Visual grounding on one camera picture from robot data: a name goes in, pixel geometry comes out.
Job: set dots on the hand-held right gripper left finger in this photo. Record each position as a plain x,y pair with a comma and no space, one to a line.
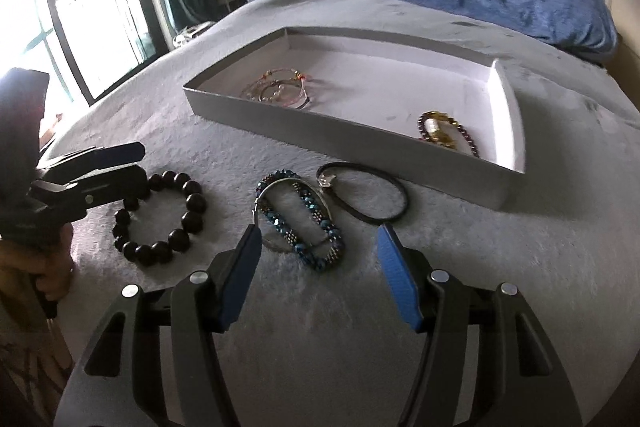
240,277

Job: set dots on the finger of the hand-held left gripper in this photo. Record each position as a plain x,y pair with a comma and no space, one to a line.
115,184
120,153

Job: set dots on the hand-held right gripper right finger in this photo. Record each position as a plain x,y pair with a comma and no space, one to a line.
400,277

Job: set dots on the thin silver bangle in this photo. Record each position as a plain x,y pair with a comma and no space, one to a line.
256,212

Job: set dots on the grey cardboard box tray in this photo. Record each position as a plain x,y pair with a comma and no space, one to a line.
390,87

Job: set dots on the person's left hand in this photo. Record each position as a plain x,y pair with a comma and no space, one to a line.
55,267

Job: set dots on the white shoes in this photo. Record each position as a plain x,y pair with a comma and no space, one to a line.
192,34

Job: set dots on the person's patterned clothing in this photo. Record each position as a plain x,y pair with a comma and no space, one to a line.
25,367

